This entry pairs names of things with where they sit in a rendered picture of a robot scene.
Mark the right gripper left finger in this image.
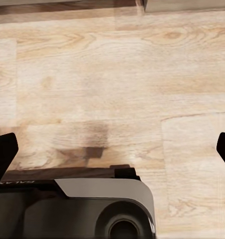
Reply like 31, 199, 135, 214
0, 132, 18, 180

